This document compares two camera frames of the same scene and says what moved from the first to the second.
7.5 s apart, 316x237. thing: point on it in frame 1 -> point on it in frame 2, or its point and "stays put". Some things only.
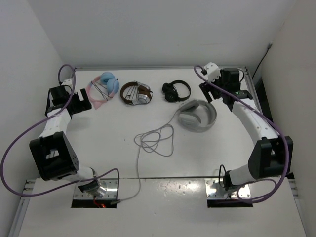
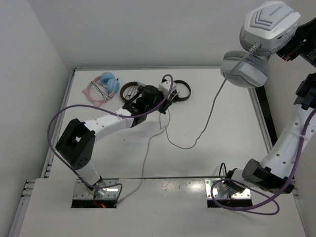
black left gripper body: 78,106 -> 162,108
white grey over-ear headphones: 197,115 -> 268,28
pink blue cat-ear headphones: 111,83 stays put
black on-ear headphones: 171,94 stays put
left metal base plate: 111,185 stays put
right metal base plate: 214,191 stays put
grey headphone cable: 138,158 -> 202,134
